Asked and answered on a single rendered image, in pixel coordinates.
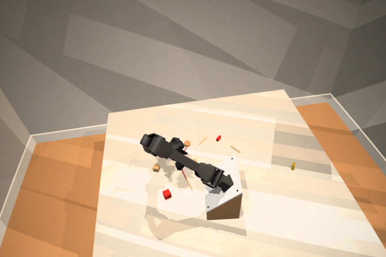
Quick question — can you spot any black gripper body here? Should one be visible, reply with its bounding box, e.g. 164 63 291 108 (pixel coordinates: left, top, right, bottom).
170 140 184 171

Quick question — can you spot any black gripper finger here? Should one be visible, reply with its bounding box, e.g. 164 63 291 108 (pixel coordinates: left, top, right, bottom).
179 149 188 155

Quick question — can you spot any red cube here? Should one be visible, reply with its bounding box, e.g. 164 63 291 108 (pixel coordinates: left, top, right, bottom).
163 189 171 200

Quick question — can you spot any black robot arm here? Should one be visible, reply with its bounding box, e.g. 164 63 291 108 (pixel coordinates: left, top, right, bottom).
140 133 234 193

